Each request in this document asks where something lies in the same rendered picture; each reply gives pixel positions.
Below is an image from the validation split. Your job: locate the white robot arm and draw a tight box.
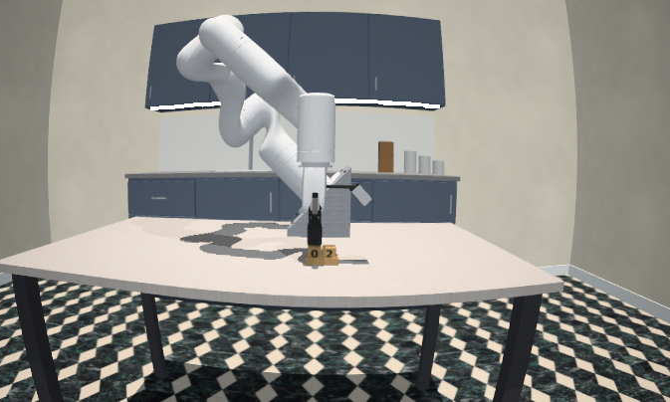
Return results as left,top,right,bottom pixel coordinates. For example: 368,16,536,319
176,15,335,200

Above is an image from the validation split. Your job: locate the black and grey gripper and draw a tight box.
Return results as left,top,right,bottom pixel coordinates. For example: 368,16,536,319
299,165,333,246

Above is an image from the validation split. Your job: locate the tan calendar cube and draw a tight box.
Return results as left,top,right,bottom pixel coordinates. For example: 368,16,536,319
308,245,322,258
323,245,336,258

